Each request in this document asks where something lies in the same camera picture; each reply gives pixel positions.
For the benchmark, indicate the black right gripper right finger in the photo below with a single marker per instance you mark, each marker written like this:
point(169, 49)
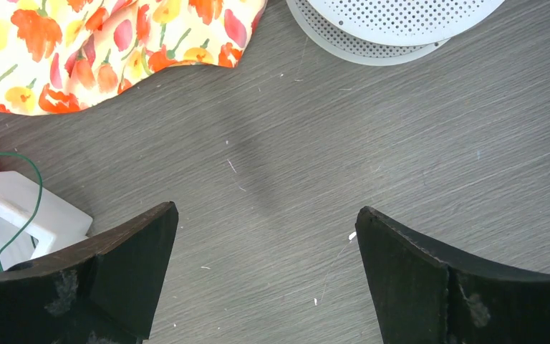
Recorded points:
point(427, 291)

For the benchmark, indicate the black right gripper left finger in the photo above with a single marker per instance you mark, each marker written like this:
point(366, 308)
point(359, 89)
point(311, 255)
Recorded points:
point(104, 289)

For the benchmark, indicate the white perforated spool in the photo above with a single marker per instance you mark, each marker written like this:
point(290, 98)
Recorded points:
point(387, 32)

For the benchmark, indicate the white and red bin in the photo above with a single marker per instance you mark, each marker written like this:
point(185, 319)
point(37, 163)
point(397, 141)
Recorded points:
point(35, 222)

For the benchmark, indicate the floral orange cloth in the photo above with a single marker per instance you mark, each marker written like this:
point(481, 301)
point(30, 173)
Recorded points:
point(59, 57)

